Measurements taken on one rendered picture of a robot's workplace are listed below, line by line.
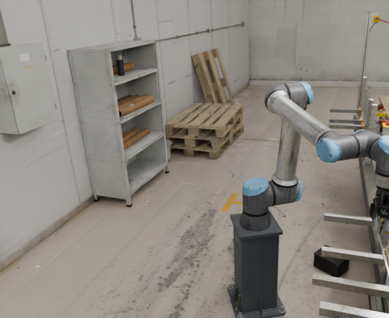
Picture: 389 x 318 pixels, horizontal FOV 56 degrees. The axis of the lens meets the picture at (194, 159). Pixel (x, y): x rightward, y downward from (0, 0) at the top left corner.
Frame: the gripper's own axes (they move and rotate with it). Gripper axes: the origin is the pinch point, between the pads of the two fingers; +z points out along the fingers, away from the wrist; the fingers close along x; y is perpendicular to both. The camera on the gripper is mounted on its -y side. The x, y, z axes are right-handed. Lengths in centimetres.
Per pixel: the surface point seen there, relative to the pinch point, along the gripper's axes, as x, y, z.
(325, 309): -18.4, 43.6, 3.4
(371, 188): 7, -96, 28
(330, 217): -17.1, -31.5, 15.0
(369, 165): 8, -135, 28
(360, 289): -6.3, 18.5, 14.1
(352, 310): -10.8, 41.9, 3.1
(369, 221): -0.2, -31.6, 15.0
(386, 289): 1.7, 17.8, 13.0
